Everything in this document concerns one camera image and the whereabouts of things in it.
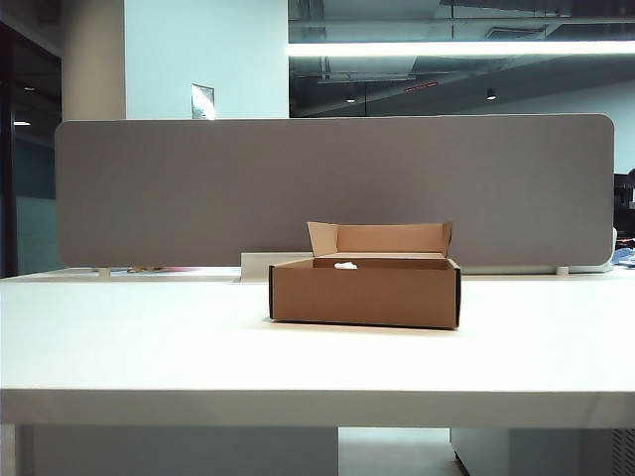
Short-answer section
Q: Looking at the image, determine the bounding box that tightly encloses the brown cardboard box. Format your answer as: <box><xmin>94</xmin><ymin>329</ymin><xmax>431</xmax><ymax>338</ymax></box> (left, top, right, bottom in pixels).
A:
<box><xmin>267</xmin><ymin>220</ymin><xmax>462</xmax><ymax>330</ymax></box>

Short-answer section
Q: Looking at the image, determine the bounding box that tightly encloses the grey fabric desk partition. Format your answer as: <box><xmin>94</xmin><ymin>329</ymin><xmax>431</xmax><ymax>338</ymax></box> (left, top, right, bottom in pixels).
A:
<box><xmin>53</xmin><ymin>113</ymin><xmax>617</xmax><ymax>273</ymax></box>

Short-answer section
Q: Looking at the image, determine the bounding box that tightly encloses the long ceiling light strip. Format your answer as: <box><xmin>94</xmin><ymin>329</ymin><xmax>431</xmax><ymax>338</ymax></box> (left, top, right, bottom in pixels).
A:
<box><xmin>287</xmin><ymin>40</ymin><xmax>635</xmax><ymax>59</ymax></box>

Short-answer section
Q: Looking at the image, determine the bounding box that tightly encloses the white desk side panel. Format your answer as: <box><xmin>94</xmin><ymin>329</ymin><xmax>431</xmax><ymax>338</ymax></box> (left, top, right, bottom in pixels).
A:
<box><xmin>14</xmin><ymin>424</ymin><xmax>340</xmax><ymax>476</ymax></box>

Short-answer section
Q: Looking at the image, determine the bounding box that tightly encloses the ceiling air vent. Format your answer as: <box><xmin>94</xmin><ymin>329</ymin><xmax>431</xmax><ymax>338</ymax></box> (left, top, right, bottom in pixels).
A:
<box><xmin>484</xmin><ymin>24</ymin><xmax>548</xmax><ymax>41</ymax></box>

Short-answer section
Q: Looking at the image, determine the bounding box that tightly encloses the black monitor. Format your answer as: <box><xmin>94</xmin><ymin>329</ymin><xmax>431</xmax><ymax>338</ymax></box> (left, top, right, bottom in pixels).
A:
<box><xmin>612</xmin><ymin>168</ymin><xmax>635</xmax><ymax>210</ymax></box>

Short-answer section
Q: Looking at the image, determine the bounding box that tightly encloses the framed wall poster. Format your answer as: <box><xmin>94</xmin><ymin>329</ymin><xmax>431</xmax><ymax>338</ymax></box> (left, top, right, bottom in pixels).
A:
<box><xmin>190</xmin><ymin>82</ymin><xmax>216</xmax><ymax>121</ymax></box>

